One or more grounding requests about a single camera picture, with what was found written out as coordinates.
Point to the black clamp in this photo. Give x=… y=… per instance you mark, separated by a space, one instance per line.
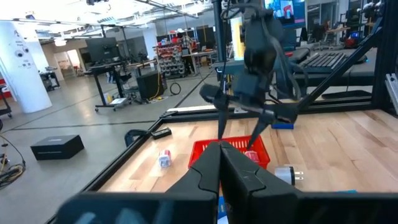
x=133 y=135

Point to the colourful wall screen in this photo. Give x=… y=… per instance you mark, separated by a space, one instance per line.
x=284 y=11

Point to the black monitor on cart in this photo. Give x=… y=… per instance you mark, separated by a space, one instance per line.
x=102 y=49

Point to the black cabinet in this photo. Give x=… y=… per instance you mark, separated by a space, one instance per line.
x=150 y=85

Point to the black rolling cart desk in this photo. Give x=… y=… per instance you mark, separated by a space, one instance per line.
x=105 y=70

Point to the red plastic basket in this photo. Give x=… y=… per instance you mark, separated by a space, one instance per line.
x=211 y=149

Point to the white round pillar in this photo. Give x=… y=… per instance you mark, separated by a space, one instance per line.
x=25 y=71

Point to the backlit keyboard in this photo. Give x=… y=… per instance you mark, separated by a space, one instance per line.
x=323 y=60

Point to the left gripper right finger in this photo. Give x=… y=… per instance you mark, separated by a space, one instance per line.
x=280 y=208

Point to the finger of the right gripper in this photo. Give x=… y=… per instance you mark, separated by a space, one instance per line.
x=260 y=127
x=222 y=121

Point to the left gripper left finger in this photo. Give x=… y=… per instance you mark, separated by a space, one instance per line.
x=155 y=208

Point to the white grey plug adapter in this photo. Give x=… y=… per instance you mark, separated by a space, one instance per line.
x=284 y=175

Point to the black aluminium table frame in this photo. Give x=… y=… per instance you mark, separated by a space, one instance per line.
x=381 y=46

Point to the blue power bank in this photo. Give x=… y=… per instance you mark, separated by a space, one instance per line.
x=282 y=126

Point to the teal flat box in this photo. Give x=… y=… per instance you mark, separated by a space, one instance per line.
x=345 y=191

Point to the silver aluminium extrusion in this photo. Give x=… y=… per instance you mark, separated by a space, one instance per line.
x=392 y=93

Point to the parts shelf with bins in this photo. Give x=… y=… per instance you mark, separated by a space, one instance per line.
x=174 y=56

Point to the bright desk monitor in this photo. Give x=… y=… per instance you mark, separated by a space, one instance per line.
x=237 y=40

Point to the pink white charger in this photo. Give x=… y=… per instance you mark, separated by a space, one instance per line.
x=252 y=156
x=164 y=158

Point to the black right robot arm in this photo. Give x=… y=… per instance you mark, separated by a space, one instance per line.
x=261 y=34

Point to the dark grey side desk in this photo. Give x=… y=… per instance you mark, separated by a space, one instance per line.
x=360 y=73

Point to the small black device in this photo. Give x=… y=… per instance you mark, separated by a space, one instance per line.
x=161 y=133

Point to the black box on floor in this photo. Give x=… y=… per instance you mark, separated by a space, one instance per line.
x=57 y=147

